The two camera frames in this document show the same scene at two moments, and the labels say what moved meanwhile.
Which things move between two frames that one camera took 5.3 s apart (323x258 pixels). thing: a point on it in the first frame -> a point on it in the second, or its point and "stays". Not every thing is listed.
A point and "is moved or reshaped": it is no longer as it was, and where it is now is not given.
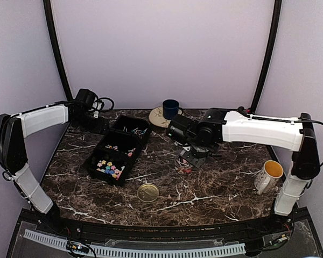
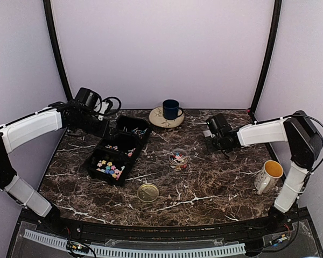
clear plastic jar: x=183 y=167 is moved or reshaped
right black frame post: x=278 y=4 stays
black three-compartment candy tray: x=110 y=161 stays
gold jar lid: x=148 y=192 stays
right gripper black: x=195 y=162 -> x=210 y=147
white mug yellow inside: x=267 y=178 stays
